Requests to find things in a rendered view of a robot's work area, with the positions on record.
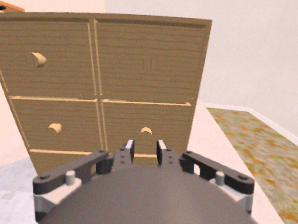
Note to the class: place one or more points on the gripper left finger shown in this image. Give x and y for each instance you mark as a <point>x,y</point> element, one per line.
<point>52,186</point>

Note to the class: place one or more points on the brown wooden drawer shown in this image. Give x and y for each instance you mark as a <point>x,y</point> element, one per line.
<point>145,160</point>
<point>145,120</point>
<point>60,59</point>
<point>47,160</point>
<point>122,47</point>
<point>71,124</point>

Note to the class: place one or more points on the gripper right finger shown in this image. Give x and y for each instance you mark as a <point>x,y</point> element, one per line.
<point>238,185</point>

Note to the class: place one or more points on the brown wooden chest of drawers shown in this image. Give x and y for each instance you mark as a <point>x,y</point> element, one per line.
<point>92,19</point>

